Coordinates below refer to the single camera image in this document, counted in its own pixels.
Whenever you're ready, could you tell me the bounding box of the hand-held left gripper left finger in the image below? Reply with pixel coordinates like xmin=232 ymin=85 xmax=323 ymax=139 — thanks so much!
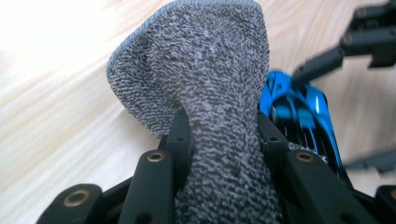
xmin=118 ymin=108 xmax=192 ymax=224

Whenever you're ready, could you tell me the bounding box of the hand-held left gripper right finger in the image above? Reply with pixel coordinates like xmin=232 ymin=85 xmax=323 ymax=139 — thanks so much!
xmin=258 ymin=113 xmax=379 ymax=224

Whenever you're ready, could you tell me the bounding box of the blue toy car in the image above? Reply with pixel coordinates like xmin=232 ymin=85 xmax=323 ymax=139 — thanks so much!
xmin=258 ymin=69 xmax=354 ymax=188

